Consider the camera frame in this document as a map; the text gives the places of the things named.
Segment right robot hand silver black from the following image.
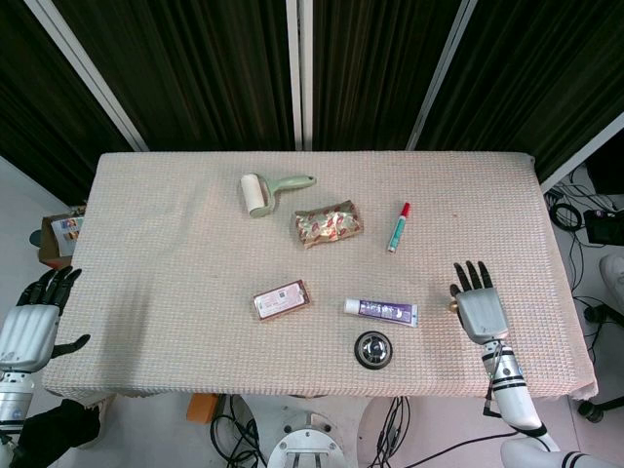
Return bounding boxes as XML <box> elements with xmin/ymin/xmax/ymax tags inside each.
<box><xmin>448</xmin><ymin>260</ymin><xmax>512</xmax><ymax>344</ymax></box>

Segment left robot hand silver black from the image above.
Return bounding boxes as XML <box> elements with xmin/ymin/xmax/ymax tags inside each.
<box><xmin>0</xmin><ymin>266</ymin><xmax>93</xmax><ymax>372</ymax></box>

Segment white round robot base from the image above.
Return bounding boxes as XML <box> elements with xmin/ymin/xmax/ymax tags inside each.
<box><xmin>266</xmin><ymin>397</ymin><xmax>351</xmax><ymax>468</ymax></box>

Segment brown cardboard box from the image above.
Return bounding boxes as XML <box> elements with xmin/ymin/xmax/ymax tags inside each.
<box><xmin>38</xmin><ymin>204</ymin><xmax>88</xmax><ymax>270</ymax></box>

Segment purple white toothpaste tube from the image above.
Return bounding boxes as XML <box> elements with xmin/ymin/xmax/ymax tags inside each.
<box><xmin>343</xmin><ymin>297</ymin><xmax>420</xmax><ymax>330</ymax></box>

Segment black cloth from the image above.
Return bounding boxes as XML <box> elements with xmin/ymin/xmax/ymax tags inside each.
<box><xmin>8</xmin><ymin>398</ymin><xmax>102</xmax><ymax>468</ymax></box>

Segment round black metal object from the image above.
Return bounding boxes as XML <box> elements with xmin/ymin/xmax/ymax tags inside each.
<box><xmin>353</xmin><ymin>330</ymin><xmax>394</xmax><ymax>368</ymax></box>

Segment red green marker pen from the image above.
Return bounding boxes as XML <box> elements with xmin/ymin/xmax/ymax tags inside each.
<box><xmin>387</xmin><ymin>201</ymin><xmax>411</xmax><ymax>254</ymax></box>

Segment white shoe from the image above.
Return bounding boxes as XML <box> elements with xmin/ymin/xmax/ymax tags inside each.
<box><xmin>599</xmin><ymin>253</ymin><xmax>624</xmax><ymax>295</ymax></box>

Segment black electronic device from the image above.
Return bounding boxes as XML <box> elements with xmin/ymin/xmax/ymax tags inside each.
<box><xmin>583</xmin><ymin>209</ymin><xmax>624</xmax><ymax>246</ymax></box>

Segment beige waffle tablecloth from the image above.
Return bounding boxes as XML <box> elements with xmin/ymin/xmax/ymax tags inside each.
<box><xmin>41</xmin><ymin>151</ymin><xmax>600</xmax><ymax>403</ymax></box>

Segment gold foil snack packet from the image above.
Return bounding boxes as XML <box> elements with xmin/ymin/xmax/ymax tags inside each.
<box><xmin>293</xmin><ymin>197</ymin><xmax>366</xmax><ymax>252</ymax></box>

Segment orange box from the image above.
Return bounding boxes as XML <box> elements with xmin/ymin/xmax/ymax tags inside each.
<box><xmin>186</xmin><ymin>393</ymin><xmax>220</xmax><ymax>423</ymax></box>

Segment dark pleated curtain panel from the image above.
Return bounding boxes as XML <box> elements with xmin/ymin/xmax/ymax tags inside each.
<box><xmin>423</xmin><ymin>0</ymin><xmax>624</xmax><ymax>182</ymax></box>
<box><xmin>51</xmin><ymin>0</ymin><xmax>298</xmax><ymax>152</ymax></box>
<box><xmin>310</xmin><ymin>0</ymin><xmax>464</xmax><ymax>151</ymax></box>
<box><xmin>0</xmin><ymin>0</ymin><xmax>136</xmax><ymax>206</ymax></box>

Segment green lint roller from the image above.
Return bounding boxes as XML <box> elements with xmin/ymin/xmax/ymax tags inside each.
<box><xmin>239</xmin><ymin>173</ymin><xmax>317</xmax><ymax>218</ymax></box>

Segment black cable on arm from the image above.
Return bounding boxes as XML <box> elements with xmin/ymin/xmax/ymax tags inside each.
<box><xmin>481</xmin><ymin>340</ymin><xmax>506</xmax><ymax>421</ymax></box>

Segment coiled black cable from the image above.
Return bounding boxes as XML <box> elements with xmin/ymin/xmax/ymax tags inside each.
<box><xmin>549</xmin><ymin>201</ymin><xmax>585</xmax><ymax>231</ymax></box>

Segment black floor cable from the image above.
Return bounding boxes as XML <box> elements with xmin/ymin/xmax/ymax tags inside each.
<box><xmin>210</xmin><ymin>394</ymin><xmax>268</xmax><ymax>468</ymax></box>
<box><xmin>368</xmin><ymin>396</ymin><xmax>513</xmax><ymax>468</ymax></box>

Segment white frame post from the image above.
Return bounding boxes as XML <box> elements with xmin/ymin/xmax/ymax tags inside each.
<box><xmin>285</xmin><ymin>0</ymin><xmax>303</xmax><ymax>150</ymax></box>
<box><xmin>22</xmin><ymin>0</ymin><xmax>150</xmax><ymax>152</ymax></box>
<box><xmin>406</xmin><ymin>0</ymin><xmax>478</xmax><ymax>151</ymax></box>
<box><xmin>539</xmin><ymin>110</ymin><xmax>624</xmax><ymax>192</ymax></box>

